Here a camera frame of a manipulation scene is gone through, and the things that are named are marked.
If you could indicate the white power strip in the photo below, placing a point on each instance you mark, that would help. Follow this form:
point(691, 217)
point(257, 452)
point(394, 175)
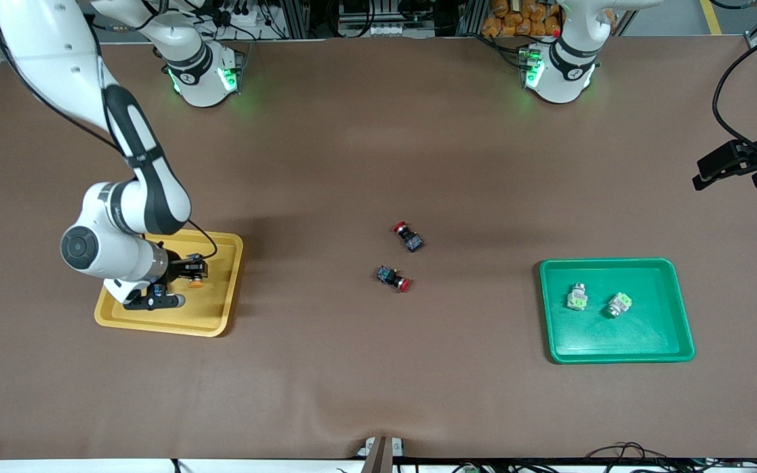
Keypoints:
point(385, 29)

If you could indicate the metal table clamp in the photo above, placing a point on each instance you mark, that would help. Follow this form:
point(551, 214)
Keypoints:
point(378, 456)

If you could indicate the red push button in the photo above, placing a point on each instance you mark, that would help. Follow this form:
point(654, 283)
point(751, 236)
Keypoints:
point(388, 274)
point(411, 241)

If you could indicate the wide-cap yellow push button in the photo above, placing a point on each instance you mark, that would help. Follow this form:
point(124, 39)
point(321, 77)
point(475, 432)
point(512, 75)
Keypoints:
point(196, 284)

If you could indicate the small-cap yellow push button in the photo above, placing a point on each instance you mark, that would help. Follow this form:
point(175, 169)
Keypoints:
point(157, 289)

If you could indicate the yellow plastic tray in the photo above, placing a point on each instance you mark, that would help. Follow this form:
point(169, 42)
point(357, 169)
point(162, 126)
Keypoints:
point(207, 315)

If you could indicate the green push button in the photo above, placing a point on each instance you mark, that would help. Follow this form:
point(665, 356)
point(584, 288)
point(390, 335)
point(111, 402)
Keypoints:
point(620, 302)
point(575, 300)

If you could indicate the orange packaged snacks pile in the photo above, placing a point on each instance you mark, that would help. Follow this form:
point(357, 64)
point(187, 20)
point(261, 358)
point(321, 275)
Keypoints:
point(516, 20)

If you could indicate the green plastic tray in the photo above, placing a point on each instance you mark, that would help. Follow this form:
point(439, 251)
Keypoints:
point(615, 338)

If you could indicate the brown table mat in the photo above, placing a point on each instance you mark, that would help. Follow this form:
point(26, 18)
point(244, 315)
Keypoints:
point(378, 368)

